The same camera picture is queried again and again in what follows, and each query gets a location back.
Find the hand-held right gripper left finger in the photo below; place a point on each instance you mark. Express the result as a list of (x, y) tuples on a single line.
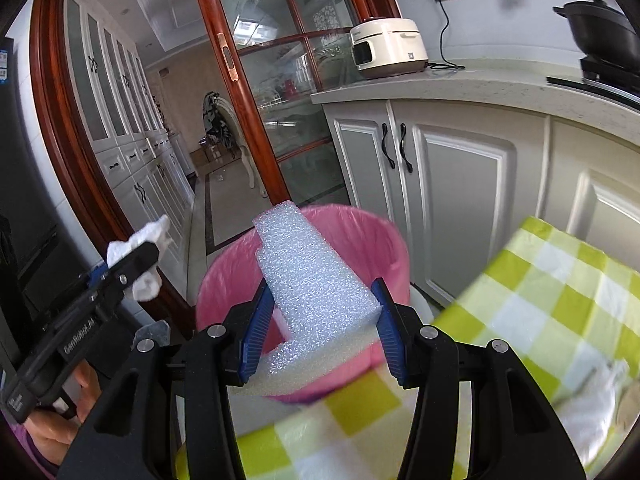
[(255, 330)]

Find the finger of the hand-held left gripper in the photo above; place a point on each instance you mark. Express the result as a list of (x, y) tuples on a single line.
[(140, 257), (95, 278)]

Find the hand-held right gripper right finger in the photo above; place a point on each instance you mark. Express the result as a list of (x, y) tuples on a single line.
[(387, 330)]

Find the white paper wad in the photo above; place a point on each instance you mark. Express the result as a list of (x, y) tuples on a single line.
[(145, 285)]

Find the white foam block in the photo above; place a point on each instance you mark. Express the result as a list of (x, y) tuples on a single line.
[(310, 270)]

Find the pink lined trash bin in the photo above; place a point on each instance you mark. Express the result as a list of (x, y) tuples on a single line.
[(350, 240)]

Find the person's left forearm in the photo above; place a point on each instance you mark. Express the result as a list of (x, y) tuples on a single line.
[(30, 455)]

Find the person's left hand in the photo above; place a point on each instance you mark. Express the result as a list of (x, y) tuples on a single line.
[(90, 390)]

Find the white hallway cabinets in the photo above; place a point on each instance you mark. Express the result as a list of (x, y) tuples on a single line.
[(125, 160)]

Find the white dining chair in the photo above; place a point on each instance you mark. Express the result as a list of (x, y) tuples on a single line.
[(235, 135)]

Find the red wooden glass door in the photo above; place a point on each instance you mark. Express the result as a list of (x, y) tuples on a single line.
[(250, 110)]

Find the speckled kitchen countertop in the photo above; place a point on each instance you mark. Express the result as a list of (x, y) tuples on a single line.
[(490, 85)]

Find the white rice cooker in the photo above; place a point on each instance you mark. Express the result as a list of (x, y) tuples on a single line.
[(390, 45)]

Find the black gas stove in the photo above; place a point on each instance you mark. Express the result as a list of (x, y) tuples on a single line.
[(605, 77)]

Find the black cooking pot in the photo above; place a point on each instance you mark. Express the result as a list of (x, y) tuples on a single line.
[(600, 25)]

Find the red wooden door frame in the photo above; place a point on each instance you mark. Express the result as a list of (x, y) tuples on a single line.
[(55, 110)]

